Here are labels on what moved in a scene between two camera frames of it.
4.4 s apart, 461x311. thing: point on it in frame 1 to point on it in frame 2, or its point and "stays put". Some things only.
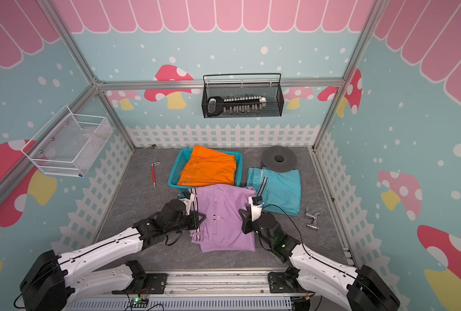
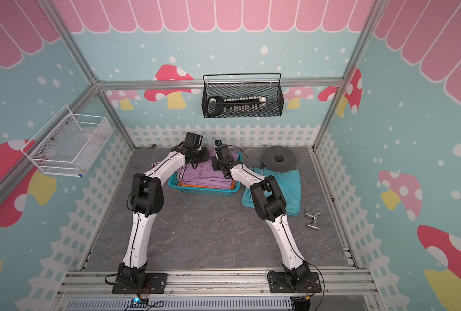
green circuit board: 139,302 stays put
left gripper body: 188,221 to 200,155
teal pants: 280,191 stays put
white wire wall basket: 68,143 stays put
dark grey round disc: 278,159 stays put
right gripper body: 251,226 to 217,165
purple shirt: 221,230 to 204,175
